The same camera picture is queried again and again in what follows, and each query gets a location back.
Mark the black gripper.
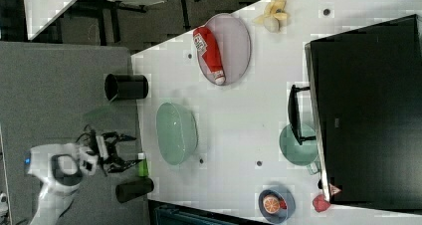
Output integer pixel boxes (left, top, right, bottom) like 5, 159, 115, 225
96, 131, 141, 173

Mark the green plastic strainer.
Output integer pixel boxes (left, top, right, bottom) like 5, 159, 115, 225
156, 103, 198, 165

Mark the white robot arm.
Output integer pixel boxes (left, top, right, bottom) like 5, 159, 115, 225
24, 129, 143, 225

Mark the green bottle white cap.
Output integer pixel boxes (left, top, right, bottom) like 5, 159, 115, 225
138, 152, 149, 177

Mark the dark cylinder container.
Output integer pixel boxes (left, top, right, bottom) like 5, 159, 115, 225
115, 177, 154, 203

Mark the black utensil pot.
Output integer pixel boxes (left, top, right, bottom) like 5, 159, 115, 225
105, 74, 149, 102

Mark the red ketchup bottle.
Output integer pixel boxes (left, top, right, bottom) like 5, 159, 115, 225
193, 26, 226, 86

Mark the grey round plate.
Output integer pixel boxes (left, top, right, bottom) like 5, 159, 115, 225
196, 14, 251, 86

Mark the toy orange slice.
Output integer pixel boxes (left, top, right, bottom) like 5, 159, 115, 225
263, 195, 281, 214

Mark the small blue bowl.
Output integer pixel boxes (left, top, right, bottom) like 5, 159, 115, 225
258, 185, 296, 224

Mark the small red toy fruit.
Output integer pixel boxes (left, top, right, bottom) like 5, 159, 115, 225
280, 200, 287, 210

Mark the light green mug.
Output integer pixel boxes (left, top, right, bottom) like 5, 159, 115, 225
279, 124, 320, 175

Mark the peeled toy banana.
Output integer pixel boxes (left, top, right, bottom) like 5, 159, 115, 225
253, 0, 289, 33

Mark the red toy strawberry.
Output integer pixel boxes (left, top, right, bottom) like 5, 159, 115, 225
313, 194, 330, 213

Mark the black toaster oven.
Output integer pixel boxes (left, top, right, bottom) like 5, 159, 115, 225
288, 14, 422, 214

